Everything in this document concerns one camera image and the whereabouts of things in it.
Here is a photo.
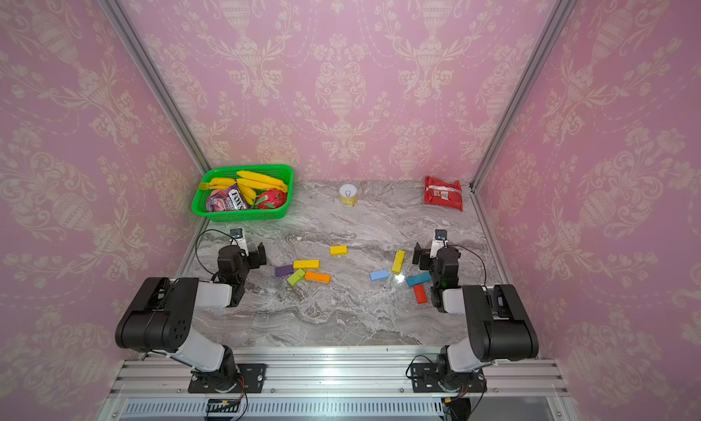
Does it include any purple block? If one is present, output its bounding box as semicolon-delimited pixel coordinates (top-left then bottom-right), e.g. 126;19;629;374
275;264;296;278

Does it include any lime green block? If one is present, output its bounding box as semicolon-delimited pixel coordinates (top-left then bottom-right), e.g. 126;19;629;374
287;269;306;286

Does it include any long yellow block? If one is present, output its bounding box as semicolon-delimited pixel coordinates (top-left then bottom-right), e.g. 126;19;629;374
293;260;321;271

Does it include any small yellow block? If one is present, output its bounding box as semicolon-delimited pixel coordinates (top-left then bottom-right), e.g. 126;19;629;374
330;245;348;257

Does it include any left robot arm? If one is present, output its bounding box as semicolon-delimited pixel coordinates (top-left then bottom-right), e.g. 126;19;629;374
115;243;267;394

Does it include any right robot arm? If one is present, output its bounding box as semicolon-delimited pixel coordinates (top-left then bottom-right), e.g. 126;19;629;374
413;241;540;391

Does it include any teal block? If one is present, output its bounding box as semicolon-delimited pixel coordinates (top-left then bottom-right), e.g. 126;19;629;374
405;272;432;287

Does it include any yellow-green long block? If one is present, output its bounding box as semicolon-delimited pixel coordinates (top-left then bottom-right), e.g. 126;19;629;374
391;250;405;274

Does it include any red block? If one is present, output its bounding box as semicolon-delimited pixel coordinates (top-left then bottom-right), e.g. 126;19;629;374
413;284;428;304

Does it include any light blue block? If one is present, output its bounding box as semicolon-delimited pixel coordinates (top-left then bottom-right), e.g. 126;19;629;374
370;269;389;282

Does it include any orange block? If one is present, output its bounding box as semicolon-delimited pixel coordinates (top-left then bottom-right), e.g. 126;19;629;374
305;271;332;284

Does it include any red dragon fruit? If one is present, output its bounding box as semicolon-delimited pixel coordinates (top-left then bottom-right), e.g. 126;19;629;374
254;189;288;210

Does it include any purple snack packet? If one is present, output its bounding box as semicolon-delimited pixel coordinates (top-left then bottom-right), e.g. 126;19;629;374
206;184;251;213

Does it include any green plastic basket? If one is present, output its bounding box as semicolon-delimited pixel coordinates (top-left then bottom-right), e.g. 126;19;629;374
192;165;295;223

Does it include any red snack bag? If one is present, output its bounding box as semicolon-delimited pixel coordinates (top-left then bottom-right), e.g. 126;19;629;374
424;176;464;211

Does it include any yellow banana bunch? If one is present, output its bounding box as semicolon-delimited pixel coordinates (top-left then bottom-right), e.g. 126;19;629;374
198;171;288;206

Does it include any yellow paper cup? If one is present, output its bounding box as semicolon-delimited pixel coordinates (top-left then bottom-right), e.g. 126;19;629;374
340;184;358;207

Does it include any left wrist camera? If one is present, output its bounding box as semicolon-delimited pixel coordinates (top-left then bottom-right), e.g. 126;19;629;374
229;227;248;256

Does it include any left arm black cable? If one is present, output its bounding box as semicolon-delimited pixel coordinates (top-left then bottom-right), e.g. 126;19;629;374
194;228;237;282

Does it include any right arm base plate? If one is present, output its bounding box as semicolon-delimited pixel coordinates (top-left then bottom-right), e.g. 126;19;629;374
405;363;487;395

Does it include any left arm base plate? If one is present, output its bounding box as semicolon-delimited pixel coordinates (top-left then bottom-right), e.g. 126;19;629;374
187;364;268;395

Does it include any aluminium rail frame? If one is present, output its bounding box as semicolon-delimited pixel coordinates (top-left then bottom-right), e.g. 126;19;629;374
99;345;577;420

